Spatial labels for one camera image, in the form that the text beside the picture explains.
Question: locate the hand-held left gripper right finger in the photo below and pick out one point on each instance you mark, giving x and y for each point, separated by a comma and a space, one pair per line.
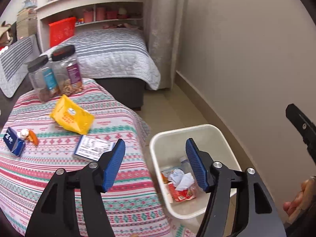
195, 164

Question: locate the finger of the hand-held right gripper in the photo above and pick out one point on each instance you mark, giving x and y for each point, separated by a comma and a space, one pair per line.
302, 124

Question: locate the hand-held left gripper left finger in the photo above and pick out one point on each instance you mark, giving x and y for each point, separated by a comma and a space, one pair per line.
112, 164

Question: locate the clear plastic bottle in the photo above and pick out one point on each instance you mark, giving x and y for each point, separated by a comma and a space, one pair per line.
185, 164

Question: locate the white paper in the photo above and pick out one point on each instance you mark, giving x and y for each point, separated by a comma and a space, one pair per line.
185, 181

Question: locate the white and blue card box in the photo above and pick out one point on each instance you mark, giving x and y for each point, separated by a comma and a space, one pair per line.
91, 147

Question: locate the red food packet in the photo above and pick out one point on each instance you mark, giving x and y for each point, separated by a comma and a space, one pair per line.
180, 193

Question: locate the white waste bin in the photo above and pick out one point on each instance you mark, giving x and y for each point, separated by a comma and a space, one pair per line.
172, 139

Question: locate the yellow snack packet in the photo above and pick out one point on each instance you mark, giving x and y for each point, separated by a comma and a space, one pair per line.
71, 116

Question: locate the small orange and white scrap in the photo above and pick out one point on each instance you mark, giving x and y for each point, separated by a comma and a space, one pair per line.
32, 137

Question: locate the small blue carton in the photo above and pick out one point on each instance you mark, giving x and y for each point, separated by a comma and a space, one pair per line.
13, 143

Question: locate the person's right hand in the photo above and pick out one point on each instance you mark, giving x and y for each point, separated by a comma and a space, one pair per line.
300, 202

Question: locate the dark bed base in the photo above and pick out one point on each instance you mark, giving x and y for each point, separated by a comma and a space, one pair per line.
123, 91

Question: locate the clear jar with purple label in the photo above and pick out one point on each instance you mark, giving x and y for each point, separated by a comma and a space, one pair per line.
65, 76

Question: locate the clear jar with teal label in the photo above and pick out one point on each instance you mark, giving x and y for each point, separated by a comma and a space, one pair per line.
40, 84

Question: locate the grey flowered curtain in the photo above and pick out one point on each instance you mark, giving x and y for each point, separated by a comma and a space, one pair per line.
167, 29

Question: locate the red plastic basket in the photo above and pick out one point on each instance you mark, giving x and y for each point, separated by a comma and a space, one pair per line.
61, 32

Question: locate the grey striped sofa cover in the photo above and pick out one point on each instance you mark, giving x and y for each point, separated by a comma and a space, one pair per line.
14, 61

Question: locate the red patterned box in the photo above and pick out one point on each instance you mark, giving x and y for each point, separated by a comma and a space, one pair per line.
80, 19

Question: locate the small pink basket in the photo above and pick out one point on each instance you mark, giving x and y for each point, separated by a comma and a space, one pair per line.
111, 14

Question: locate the pink container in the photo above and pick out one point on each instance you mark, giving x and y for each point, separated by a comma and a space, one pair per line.
88, 16
100, 14

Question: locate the small stuffed toy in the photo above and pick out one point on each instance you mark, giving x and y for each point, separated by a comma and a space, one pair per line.
122, 12

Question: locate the red plush toy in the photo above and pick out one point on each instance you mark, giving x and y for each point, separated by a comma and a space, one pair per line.
3, 49

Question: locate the tall stack of books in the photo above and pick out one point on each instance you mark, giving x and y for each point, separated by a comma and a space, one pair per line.
26, 23

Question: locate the beige plush toy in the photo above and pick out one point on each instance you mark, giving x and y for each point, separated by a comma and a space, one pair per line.
6, 32

